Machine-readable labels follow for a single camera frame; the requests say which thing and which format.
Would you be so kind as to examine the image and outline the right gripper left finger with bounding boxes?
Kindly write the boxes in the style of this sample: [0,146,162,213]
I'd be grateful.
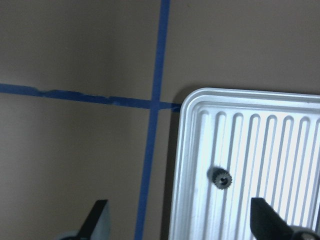
[75,199,111,240]

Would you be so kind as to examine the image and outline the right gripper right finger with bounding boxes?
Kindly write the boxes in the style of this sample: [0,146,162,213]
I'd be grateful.
[250,197,316,240]

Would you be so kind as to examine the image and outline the small black gear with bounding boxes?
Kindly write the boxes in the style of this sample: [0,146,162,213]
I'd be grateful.
[208,166,233,190]

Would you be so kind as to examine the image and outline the ribbed metal tray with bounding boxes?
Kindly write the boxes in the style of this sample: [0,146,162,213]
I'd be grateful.
[168,88,320,240]

